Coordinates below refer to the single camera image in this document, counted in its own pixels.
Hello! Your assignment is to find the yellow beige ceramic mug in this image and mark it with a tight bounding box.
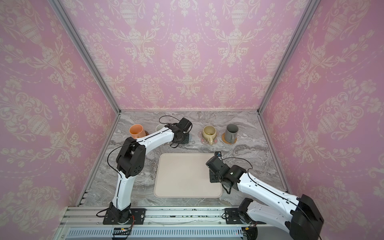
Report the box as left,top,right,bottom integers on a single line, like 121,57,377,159
202,126,217,146

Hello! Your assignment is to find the woven rattan round coaster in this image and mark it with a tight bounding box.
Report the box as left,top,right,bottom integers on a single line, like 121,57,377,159
222,133,237,145

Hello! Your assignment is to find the orange ceramic mug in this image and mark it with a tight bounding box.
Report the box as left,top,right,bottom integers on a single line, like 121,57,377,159
129,124,147,139

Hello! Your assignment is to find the grey ceramic mug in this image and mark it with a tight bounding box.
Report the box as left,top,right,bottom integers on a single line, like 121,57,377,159
224,124,239,144

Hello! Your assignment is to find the white ceramic mug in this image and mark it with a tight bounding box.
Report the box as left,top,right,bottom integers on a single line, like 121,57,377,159
156,124,165,132

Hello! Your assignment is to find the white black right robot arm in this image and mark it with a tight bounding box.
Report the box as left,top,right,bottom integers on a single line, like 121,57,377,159
209,165,324,240

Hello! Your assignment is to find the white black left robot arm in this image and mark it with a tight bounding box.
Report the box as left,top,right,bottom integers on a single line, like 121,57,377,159
105,126,190,225

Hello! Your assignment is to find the beige silicone tray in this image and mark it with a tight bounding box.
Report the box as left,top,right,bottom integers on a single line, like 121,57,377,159
154,153,223,199

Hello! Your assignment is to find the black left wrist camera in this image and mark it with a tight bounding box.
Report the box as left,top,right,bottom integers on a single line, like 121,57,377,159
176,118,193,133

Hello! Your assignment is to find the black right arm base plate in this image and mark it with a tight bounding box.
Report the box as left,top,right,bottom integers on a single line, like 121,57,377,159
222,208,251,225

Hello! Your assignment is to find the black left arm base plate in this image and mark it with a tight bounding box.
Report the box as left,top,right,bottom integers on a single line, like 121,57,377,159
103,208,147,226

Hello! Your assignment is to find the aluminium front frame rail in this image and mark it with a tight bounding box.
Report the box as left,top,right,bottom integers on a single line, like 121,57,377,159
53,205,316,240

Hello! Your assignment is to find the aluminium left corner post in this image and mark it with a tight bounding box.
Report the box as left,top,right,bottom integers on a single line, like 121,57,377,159
48,0,121,115

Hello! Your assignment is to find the aluminium corner post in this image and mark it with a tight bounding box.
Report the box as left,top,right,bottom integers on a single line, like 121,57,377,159
258,0,321,116
48,0,121,115

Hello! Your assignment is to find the aluminium right corner post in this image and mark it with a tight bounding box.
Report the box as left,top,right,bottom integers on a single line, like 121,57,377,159
258,0,321,116

